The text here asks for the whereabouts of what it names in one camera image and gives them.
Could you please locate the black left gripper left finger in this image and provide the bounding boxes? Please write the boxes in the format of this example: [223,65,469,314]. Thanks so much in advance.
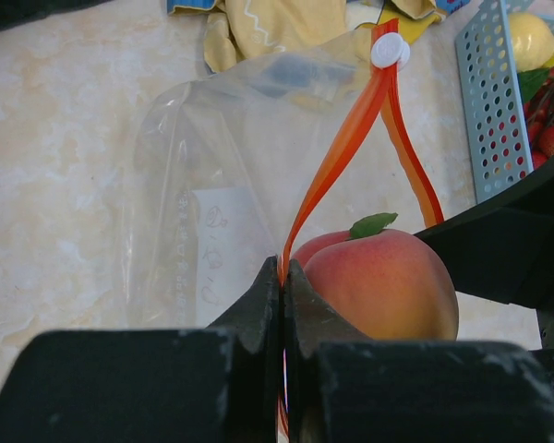
[211,257,280,442]

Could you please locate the red strawberries bunch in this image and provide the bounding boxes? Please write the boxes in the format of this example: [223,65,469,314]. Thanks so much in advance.
[524,67,554,170]

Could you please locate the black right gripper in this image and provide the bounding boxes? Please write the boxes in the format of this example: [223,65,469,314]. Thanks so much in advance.
[417,155,554,392]

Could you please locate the orange peach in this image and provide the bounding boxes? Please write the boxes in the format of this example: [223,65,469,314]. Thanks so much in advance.
[291,212,459,341]

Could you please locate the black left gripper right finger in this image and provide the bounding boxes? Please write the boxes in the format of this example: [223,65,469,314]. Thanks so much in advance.
[283,260,369,442]

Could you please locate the clear zip top bag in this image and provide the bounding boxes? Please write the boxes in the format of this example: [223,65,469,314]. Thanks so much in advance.
[123,19,443,327]

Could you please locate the yellow pear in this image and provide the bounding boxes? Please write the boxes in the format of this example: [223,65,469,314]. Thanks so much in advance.
[508,12,554,64]

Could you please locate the yellow blue cartoon cloth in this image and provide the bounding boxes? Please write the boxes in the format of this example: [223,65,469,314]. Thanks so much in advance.
[166,0,470,73]

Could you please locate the light blue plastic basket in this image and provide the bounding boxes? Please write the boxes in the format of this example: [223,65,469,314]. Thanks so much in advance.
[455,1,534,204]

